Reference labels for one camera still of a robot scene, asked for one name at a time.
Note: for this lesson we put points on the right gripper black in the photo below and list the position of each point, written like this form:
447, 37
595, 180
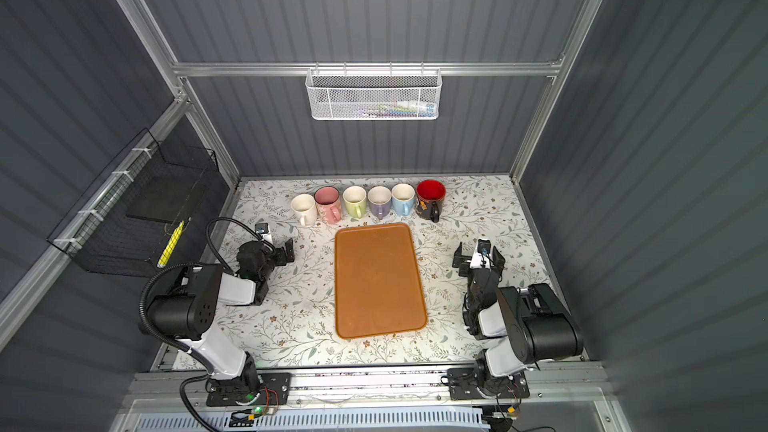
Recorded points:
465, 263

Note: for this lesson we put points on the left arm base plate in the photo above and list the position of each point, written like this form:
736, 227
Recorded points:
265, 389

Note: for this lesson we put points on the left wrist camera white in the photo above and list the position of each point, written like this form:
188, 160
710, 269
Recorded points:
263, 232

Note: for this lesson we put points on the yellow marker pen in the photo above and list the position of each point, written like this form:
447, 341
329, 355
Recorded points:
170, 245

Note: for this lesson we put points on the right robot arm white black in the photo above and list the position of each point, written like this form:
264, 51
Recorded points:
531, 325

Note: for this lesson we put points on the black wire basket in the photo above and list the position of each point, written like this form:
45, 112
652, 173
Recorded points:
124, 227

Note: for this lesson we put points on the pink ghost mug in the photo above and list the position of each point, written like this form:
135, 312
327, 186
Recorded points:
328, 204

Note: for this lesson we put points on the floral table mat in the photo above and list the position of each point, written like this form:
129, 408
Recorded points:
295, 325

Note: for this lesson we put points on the light green mug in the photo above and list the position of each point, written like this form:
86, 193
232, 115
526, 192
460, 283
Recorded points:
355, 201

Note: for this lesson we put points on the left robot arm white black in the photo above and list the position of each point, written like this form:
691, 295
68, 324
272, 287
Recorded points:
178, 306

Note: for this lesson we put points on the pens in white basket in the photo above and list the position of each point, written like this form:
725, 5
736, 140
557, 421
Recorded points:
413, 108

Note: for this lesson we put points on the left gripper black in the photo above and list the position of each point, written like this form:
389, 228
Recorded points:
279, 258

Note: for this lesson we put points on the white perforated cable duct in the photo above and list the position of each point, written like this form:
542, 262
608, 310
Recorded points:
353, 419

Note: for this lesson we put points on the white cream mug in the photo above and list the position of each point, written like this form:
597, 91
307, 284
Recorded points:
305, 209

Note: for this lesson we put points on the purple mug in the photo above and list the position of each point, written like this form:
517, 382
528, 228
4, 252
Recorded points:
379, 201

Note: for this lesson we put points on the white wire mesh basket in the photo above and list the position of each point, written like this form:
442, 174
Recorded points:
336, 94

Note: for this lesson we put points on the light blue mug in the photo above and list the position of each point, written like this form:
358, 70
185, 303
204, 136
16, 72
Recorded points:
403, 199

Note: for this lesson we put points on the black skull pattern mug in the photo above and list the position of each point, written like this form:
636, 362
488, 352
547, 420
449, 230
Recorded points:
430, 195

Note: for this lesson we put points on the orange plastic tray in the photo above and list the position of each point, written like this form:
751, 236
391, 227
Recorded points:
377, 283

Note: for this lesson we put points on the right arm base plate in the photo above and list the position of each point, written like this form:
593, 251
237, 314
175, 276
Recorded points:
469, 383

